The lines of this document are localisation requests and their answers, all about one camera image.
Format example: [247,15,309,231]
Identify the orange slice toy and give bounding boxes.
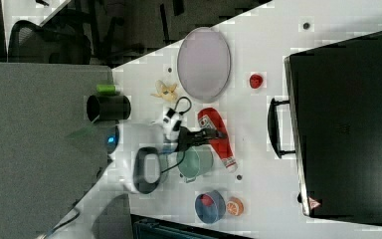
[226,197,244,216]

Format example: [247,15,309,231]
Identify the silver toaster oven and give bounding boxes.
[284,31,382,226]

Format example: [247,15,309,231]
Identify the peeled banana toy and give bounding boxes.
[153,80,178,103]

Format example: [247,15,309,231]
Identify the green mug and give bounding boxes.
[177,146,214,183]

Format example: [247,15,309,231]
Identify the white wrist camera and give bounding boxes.
[161,108,183,141]

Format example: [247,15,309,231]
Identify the blue bowl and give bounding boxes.
[195,190,226,224]

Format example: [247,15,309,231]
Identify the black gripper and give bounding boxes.
[177,126,228,151]

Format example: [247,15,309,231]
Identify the red ketchup bottle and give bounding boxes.
[198,108,238,173]

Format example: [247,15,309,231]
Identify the large black pot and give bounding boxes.
[86,96,131,121]

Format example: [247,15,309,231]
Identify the black office chair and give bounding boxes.
[7,20,92,65]

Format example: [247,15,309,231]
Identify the purple oval plate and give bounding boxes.
[177,27,231,103]

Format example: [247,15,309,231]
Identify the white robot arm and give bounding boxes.
[36,123,227,239]

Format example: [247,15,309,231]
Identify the green oval strainer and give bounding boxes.
[159,154,169,183]

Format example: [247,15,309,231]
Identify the red strawberry toy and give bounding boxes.
[250,74,264,89]

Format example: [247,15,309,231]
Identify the red toy in bowl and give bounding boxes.
[200,194,214,206]

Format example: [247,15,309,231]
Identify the black camera cable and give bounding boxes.
[173,96,193,116]

